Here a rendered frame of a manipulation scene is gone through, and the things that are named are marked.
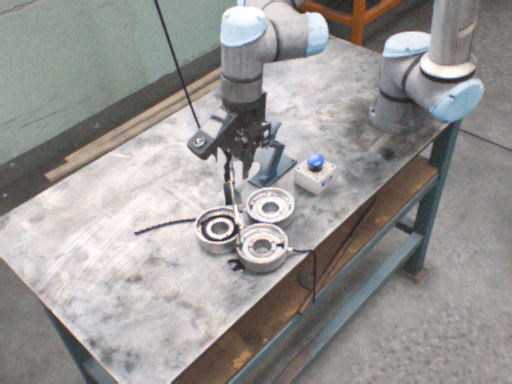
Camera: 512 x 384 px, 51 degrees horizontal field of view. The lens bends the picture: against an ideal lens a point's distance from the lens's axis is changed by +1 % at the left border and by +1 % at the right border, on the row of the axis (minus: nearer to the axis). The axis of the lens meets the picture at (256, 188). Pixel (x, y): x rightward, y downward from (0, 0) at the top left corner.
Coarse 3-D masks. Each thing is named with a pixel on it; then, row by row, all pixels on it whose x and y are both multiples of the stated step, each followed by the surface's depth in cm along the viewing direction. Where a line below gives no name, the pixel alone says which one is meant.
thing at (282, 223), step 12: (264, 192) 119; (276, 192) 119; (252, 204) 117; (264, 204) 117; (276, 204) 117; (288, 204) 116; (252, 216) 112; (264, 216) 114; (276, 216) 114; (288, 216) 112
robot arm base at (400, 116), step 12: (384, 96) 134; (372, 108) 141; (384, 108) 135; (396, 108) 133; (408, 108) 132; (420, 108) 134; (372, 120) 139; (384, 120) 136; (396, 120) 134; (408, 120) 135; (420, 120) 135; (396, 132) 136; (408, 132) 136
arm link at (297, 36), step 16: (272, 16) 95; (288, 16) 93; (304, 16) 93; (320, 16) 94; (288, 32) 90; (304, 32) 92; (320, 32) 93; (288, 48) 91; (304, 48) 93; (320, 48) 95
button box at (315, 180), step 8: (296, 168) 122; (304, 168) 122; (312, 168) 121; (320, 168) 121; (328, 168) 122; (296, 176) 123; (304, 176) 121; (312, 176) 120; (320, 176) 120; (328, 176) 121; (296, 184) 125; (304, 184) 122; (312, 184) 120; (320, 184) 120; (328, 184) 123; (312, 192) 122; (320, 192) 122
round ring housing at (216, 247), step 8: (216, 208) 115; (224, 208) 115; (200, 216) 113; (232, 216) 114; (240, 216) 113; (208, 224) 113; (216, 224) 114; (224, 224) 114; (232, 224) 113; (200, 232) 111; (208, 232) 111; (240, 232) 109; (200, 240) 109; (232, 240) 108; (208, 248) 109; (216, 248) 109; (224, 248) 109; (232, 248) 110
